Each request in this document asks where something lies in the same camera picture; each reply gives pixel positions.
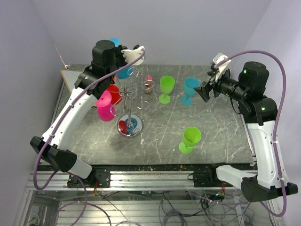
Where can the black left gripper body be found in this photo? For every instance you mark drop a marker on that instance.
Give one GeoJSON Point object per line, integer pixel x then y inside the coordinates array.
{"type": "Point", "coordinates": [120, 59]}

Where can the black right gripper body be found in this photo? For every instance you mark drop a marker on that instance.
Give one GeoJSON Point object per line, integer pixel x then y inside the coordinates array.
{"type": "Point", "coordinates": [217, 86]}

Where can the blue wine glass front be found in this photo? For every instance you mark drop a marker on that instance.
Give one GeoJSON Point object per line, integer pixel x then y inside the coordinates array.
{"type": "Point", "coordinates": [126, 73]}

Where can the blue wine glass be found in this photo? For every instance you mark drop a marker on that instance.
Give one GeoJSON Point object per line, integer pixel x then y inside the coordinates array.
{"type": "Point", "coordinates": [126, 73]}
{"type": "Point", "coordinates": [189, 85]}

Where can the red wine glass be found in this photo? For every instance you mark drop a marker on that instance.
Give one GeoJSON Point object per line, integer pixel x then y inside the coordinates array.
{"type": "Point", "coordinates": [115, 95]}

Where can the magenta wine glass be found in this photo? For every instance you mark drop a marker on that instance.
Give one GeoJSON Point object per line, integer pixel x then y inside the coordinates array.
{"type": "Point", "coordinates": [104, 110]}

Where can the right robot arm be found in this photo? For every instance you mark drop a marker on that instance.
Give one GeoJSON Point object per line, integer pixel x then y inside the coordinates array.
{"type": "Point", "coordinates": [259, 113]}

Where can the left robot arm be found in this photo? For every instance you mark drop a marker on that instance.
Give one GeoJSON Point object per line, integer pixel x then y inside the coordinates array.
{"type": "Point", "coordinates": [52, 147]}

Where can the blue wine glass back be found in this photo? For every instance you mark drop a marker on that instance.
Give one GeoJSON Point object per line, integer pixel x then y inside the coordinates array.
{"type": "Point", "coordinates": [189, 85]}

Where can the green wine glass back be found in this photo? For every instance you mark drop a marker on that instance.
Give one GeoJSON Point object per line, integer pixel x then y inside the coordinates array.
{"type": "Point", "coordinates": [166, 87]}

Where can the green wine glass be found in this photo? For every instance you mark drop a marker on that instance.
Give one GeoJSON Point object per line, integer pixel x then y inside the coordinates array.
{"type": "Point", "coordinates": [191, 138]}
{"type": "Point", "coordinates": [166, 87]}

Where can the green wine glass front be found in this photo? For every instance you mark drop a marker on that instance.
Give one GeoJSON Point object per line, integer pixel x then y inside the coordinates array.
{"type": "Point", "coordinates": [191, 138]}

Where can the chrome wine glass rack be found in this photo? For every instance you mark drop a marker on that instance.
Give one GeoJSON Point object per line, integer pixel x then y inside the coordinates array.
{"type": "Point", "coordinates": [129, 124]}

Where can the yellow-framed whiteboard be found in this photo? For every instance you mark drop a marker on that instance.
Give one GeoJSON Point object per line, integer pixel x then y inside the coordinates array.
{"type": "Point", "coordinates": [70, 77]}

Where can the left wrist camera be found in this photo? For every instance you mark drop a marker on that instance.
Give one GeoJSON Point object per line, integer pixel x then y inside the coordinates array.
{"type": "Point", "coordinates": [131, 55]}

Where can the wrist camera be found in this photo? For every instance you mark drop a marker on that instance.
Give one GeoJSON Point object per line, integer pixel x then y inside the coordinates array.
{"type": "Point", "coordinates": [220, 64]}
{"type": "Point", "coordinates": [131, 55]}

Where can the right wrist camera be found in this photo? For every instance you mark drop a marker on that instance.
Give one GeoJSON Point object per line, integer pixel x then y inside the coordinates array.
{"type": "Point", "coordinates": [220, 64]}

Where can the aluminium mounting rail frame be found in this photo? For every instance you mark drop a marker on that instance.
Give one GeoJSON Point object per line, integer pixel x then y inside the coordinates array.
{"type": "Point", "coordinates": [141, 195]}

